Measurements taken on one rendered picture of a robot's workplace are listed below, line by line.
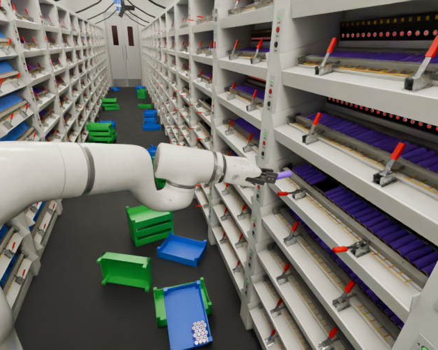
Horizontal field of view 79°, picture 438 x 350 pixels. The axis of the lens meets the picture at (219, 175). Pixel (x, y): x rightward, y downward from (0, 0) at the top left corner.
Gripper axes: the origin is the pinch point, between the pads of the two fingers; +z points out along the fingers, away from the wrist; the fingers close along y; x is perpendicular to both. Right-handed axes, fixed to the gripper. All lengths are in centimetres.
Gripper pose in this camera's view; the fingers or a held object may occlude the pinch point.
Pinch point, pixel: (268, 176)
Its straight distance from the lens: 76.6
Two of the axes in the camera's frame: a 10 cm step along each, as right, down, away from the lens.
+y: -3.2, -4.2, 8.5
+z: 9.1, 1.2, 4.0
